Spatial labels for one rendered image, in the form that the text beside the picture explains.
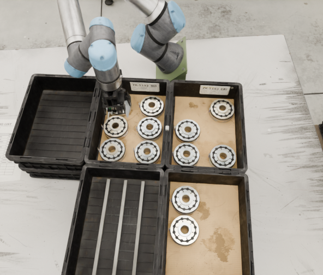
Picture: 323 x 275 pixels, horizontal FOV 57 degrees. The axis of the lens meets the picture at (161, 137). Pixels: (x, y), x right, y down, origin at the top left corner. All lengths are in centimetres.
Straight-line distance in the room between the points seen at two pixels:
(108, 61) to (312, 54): 225
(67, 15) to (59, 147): 52
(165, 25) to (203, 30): 156
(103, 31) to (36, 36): 210
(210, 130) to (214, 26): 173
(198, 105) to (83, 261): 77
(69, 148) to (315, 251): 106
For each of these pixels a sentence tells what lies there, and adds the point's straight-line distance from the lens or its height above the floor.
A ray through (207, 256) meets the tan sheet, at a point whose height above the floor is 83.
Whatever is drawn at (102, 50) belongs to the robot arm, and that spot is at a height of 133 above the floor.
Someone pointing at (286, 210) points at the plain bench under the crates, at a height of 70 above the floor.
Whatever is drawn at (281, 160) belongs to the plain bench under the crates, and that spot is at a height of 70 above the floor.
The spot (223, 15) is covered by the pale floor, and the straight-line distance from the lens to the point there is 300.
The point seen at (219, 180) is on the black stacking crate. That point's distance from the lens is 115.
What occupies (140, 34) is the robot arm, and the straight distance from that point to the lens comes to 134.
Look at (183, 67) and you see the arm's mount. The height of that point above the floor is 87.
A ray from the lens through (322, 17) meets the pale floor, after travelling 325.
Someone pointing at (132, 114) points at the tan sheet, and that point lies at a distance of 131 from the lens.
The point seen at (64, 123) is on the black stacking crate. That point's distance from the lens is 135.
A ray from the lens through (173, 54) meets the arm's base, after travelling 142.
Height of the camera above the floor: 194
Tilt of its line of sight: 63 degrees down
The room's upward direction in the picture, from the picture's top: 2 degrees counter-clockwise
